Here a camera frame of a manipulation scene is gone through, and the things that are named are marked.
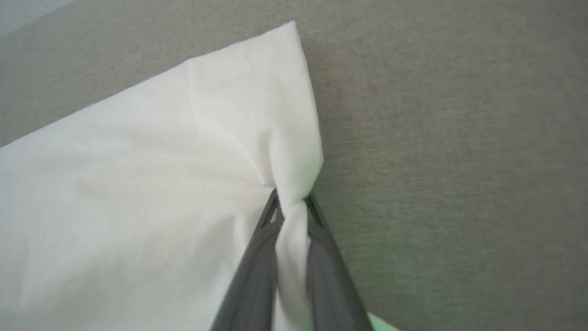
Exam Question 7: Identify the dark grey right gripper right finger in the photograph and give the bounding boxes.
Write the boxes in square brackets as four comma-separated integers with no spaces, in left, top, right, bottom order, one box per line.
[304,194,374,331]

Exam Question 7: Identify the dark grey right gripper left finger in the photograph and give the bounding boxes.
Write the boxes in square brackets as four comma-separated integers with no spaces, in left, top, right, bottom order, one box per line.
[210,188,282,331]

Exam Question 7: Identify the white garment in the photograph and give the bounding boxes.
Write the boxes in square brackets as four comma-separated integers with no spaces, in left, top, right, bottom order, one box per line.
[0,21,324,331]

